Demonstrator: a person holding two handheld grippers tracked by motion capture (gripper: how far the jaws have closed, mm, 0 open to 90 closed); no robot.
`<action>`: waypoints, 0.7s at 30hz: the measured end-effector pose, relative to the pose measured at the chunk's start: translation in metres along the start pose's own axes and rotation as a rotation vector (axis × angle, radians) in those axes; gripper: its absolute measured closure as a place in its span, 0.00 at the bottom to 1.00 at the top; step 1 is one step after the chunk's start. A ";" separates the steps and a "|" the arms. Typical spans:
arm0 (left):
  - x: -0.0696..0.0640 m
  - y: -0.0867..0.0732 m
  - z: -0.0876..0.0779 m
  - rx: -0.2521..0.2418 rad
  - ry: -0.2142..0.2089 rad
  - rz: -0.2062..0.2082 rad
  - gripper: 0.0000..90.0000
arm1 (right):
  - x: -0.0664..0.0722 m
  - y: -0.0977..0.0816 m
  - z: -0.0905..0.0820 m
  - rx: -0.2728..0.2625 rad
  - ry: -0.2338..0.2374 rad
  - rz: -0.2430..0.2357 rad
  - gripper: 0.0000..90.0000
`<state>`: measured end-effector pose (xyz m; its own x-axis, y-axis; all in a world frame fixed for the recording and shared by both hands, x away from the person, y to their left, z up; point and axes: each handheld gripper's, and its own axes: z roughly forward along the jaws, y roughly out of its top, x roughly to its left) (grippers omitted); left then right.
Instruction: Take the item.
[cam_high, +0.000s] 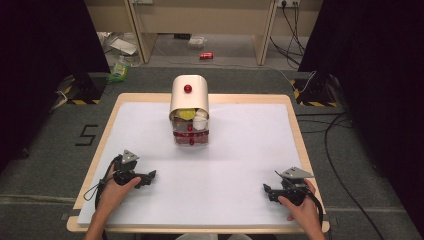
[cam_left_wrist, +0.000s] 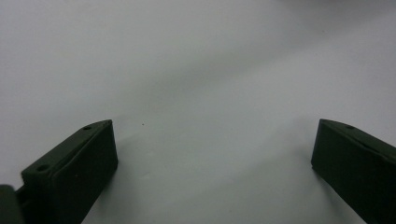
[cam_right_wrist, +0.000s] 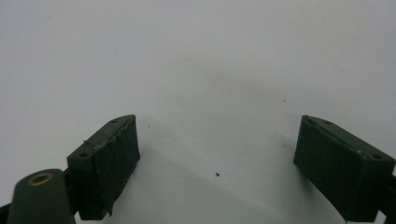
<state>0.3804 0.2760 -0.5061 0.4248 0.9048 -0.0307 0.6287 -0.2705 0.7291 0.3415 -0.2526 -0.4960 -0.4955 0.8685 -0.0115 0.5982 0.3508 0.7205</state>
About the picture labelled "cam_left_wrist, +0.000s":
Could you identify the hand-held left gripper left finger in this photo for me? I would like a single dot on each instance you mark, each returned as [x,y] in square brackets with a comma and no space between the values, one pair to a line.
[73,174]

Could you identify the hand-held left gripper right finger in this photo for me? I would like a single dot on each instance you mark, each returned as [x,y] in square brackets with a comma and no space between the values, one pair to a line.
[358,168]

